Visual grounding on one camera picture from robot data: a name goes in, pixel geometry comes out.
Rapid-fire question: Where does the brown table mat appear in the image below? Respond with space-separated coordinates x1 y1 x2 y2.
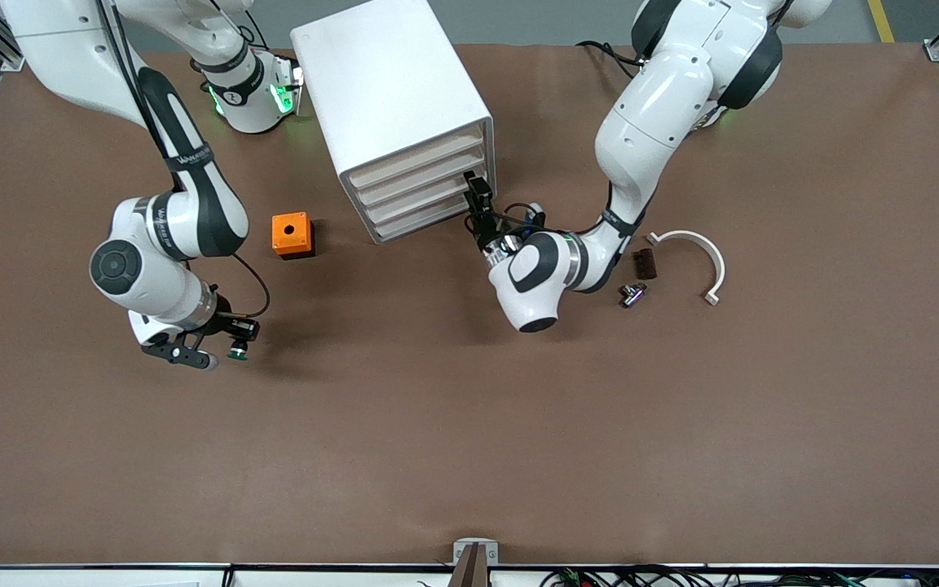
0 41 939 567

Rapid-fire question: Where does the white semicircular pipe clamp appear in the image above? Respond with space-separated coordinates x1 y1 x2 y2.
646 230 727 307

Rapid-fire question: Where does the orange button enclosure box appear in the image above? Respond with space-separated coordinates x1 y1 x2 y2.
271 212 315 260

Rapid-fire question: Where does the black arm base cable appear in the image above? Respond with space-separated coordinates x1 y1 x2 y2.
575 39 641 81

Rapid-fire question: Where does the white table edge rail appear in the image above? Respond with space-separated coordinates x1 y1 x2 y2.
0 563 939 587

